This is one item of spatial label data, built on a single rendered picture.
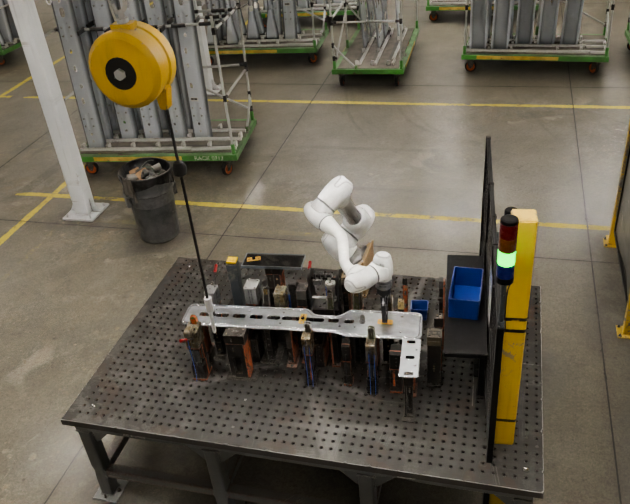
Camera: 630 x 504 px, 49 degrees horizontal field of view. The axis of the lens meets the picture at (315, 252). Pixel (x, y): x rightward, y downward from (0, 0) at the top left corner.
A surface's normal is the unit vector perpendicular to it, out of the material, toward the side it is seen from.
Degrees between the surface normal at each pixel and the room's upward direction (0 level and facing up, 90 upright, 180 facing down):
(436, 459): 0
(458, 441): 0
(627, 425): 0
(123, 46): 80
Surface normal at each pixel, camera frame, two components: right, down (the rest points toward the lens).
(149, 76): -0.07, 0.58
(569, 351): -0.08, -0.83
